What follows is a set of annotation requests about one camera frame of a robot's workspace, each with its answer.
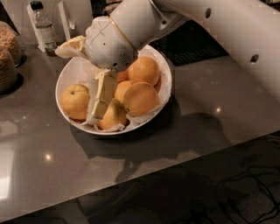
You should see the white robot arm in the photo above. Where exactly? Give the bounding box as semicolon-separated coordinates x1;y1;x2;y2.
55;0;280;124

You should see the cereal jar lower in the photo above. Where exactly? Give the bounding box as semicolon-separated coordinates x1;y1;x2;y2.
0;47;18;94

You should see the glass bottle black cap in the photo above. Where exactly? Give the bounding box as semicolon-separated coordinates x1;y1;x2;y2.
31;0;58;57

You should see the black floor cable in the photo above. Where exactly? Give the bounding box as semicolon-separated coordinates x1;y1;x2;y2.
170;163;280;224

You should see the cereal jar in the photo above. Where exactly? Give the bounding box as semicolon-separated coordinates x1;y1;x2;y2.
0;47;18;94
0;21;22;66

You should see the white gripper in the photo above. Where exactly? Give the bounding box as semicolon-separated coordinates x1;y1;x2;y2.
55;17;138;125

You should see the white bowl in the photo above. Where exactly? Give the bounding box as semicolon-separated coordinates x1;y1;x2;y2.
55;44;173;136

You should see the white menu stand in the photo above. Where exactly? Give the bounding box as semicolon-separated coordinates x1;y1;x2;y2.
26;0;71;53

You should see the white paper liner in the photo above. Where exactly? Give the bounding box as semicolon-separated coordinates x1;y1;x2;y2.
67;44;172;133

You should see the orange centre small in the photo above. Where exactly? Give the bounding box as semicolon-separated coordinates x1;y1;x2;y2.
115;80;131;103

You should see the cereal jar upper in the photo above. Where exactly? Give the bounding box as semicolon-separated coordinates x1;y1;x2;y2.
0;21;22;66

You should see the black rubber mat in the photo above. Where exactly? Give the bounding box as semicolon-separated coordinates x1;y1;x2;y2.
150;20;228;67

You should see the orange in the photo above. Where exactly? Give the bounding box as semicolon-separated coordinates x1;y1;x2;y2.
123;82;159;117
117;71;128;82
97;98;128;130
128;56;160;86
60;84;90;121

